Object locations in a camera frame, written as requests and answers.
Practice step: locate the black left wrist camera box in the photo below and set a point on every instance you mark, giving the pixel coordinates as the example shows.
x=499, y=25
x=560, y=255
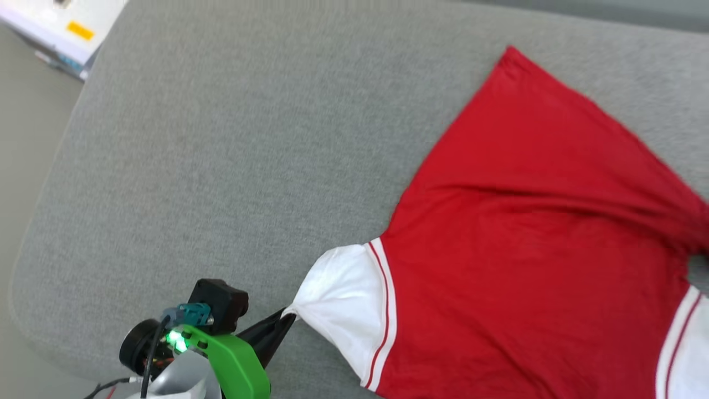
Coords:
x=220, y=305

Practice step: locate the black left round motor housing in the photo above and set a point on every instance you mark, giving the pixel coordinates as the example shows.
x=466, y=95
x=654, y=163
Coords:
x=138, y=346

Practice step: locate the red and white jersey shirt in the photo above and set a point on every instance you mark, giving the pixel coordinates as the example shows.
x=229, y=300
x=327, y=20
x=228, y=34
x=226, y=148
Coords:
x=526, y=249

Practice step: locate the yellow box label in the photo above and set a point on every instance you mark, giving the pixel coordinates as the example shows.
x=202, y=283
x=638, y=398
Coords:
x=80, y=30

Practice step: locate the white power supply box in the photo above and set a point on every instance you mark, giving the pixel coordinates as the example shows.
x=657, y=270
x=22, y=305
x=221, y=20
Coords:
x=61, y=25

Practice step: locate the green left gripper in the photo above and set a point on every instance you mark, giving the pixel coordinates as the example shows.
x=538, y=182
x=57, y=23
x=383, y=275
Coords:
x=238, y=366

